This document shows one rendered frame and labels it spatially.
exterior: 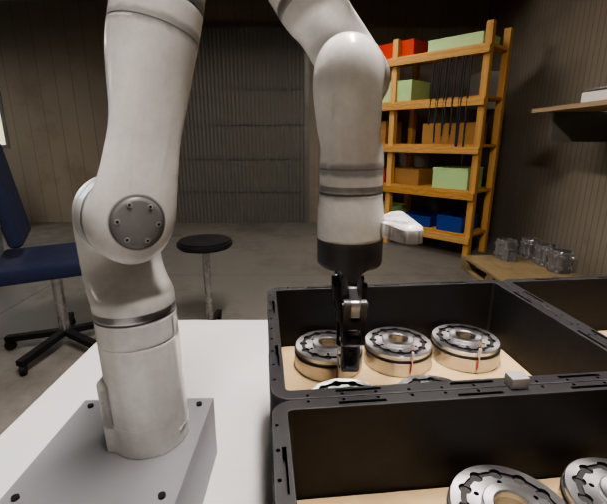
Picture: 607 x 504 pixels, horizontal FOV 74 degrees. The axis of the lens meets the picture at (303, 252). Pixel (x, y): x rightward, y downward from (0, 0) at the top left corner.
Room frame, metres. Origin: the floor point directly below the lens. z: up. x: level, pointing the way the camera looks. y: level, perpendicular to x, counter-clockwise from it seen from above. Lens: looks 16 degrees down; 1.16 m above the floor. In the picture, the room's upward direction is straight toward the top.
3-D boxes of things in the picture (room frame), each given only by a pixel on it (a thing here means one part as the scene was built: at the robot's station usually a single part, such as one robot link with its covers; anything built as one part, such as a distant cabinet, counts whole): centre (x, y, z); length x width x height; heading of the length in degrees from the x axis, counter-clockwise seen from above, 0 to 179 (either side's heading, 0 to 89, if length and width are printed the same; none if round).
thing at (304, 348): (0.56, -0.04, 0.86); 0.10 x 0.10 x 0.01
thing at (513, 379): (0.35, -0.21, 0.94); 0.02 x 0.01 x 0.01; 96
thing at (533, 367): (0.49, -0.15, 0.87); 0.40 x 0.30 x 0.11; 96
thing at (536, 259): (3.10, -1.84, 0.15); 1.07 x 0.74 x 0.30; 0
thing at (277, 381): (0.49, -0.15, 0.92); 0.40 x 0.30 x 0.02; 96
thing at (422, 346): (0.57, -0.15, 0.86); 0.10 x 0.10 x 0.01
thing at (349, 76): (0.44, -0.05, 1.18); 0.09 x 0.07 x 0.15; 163
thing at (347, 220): (0.45, -0.07, 1.09); 0.11 x 0.09 x 0.06; 90
